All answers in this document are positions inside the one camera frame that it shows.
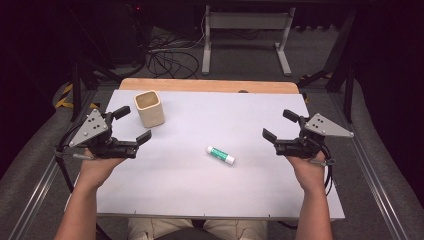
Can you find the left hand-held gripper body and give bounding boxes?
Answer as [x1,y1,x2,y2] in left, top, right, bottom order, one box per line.
[68,108,139,160]

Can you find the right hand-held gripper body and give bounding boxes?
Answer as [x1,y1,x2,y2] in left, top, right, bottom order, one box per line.
[273,112,355,160]

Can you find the beige square pen holder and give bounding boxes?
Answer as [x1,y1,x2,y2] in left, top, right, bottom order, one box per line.
[133,89,166,129]

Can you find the green and white glue stick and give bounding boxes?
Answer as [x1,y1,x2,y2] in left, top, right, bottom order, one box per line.
[205,145,237,166]

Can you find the person's left hand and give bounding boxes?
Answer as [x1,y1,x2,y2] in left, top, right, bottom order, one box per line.
[79,147,128,192]

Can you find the person's right hand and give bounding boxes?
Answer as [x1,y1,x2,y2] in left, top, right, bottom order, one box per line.
[285,150,328,194]

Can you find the yellow and black hazard tape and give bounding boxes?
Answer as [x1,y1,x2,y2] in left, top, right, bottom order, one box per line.
[54,82,101,110]

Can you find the black metal stand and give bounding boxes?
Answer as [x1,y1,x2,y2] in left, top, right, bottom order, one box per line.
[297,9,358,125]
[66,6,125,123]

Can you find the person's legs in beige trousers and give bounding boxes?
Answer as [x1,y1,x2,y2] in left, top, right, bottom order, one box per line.
[127,217,270,240]

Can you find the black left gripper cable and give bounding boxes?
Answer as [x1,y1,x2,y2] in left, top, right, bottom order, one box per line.
[54,122,84,194]

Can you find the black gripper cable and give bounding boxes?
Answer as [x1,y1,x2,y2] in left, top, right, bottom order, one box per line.
[318,142,335,198]
[54,122,84,194]

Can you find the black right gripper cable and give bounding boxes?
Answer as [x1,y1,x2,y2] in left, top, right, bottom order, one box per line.
[318,142,335,198]

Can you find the silver metal floor rail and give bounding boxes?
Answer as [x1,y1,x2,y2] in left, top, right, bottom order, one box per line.
[7,155,64,240]
[328,89,412,240]

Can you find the bundle of black floor cables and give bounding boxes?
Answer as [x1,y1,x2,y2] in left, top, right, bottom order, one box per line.
[144,26,202,80]

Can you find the white metal table frame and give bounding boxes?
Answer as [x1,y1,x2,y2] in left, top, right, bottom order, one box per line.
[201,4,297,77]

